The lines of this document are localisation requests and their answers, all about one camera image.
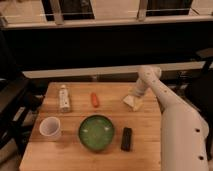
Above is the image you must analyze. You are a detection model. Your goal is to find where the green ceramic bowl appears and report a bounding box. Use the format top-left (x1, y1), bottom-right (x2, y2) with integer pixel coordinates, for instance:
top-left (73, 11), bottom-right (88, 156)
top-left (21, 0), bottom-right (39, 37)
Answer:
top-left (78, 115), bottom-right (115, 152)

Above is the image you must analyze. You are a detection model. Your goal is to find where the white plastic cup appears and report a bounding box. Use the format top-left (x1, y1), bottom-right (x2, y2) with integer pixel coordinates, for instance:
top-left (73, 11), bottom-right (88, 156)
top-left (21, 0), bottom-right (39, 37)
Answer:
top-left (39, 117), bottom-right (61, 141)

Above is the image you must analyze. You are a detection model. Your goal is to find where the black chair left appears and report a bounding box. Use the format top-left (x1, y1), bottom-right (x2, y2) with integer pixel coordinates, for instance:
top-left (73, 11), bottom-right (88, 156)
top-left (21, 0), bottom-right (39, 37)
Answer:
top-left (0, 31), bottom-right (42, 155)

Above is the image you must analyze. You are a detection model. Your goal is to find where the white sponge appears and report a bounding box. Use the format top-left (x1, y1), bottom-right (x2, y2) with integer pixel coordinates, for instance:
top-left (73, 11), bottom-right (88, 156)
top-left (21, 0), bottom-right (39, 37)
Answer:
top-left (123, 95), bottom-right (136, 108)

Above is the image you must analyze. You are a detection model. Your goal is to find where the black rectangular block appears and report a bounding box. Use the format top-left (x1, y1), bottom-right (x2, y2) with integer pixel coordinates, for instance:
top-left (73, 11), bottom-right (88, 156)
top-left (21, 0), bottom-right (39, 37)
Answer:
top-left (121, 127), bottom-right (132, 151)

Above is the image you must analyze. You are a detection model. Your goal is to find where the clear plastic bottle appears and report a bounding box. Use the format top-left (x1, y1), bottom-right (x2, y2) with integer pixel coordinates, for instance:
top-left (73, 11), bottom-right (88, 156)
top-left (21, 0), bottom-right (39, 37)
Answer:
top-left (59, 85), bottom-right (70, 112)

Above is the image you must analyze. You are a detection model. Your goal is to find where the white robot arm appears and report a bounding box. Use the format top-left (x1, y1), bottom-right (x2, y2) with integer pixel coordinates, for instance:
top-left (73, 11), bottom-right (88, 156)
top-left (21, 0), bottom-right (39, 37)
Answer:
top-left (131, 65), bottom-right (209, 171)

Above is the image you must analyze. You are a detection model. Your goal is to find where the orange carrot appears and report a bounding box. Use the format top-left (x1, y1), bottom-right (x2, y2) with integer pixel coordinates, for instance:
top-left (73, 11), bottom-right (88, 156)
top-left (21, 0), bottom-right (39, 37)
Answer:
top-left (91, 92), bottom-right (99, 108)

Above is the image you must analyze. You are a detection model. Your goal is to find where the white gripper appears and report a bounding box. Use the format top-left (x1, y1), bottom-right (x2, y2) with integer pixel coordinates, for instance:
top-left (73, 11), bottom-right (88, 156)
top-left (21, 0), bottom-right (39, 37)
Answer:
top-left (130, 79), bottom-right (148, 111)

